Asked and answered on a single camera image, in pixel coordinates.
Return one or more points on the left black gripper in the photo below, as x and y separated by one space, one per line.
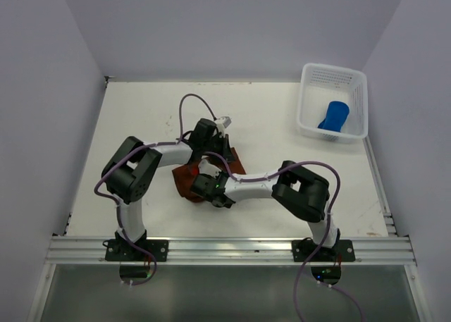
225 151

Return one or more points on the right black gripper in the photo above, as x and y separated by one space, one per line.
217 177

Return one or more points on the brown towel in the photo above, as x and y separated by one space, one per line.
184 177

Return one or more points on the blue towel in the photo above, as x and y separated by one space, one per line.
336 116

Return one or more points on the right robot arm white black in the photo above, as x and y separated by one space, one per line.
307 189

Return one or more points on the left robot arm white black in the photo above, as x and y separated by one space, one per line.
127 176

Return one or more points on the white plastic basket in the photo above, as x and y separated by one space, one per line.
321 84

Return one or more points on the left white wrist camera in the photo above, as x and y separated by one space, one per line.
223 122

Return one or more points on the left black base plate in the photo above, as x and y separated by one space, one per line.
121 251

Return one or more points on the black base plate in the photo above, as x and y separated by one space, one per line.
342 251
121 251

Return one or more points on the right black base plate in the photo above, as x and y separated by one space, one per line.
342 251

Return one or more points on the aluminium mounting rail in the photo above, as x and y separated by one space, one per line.
253 251

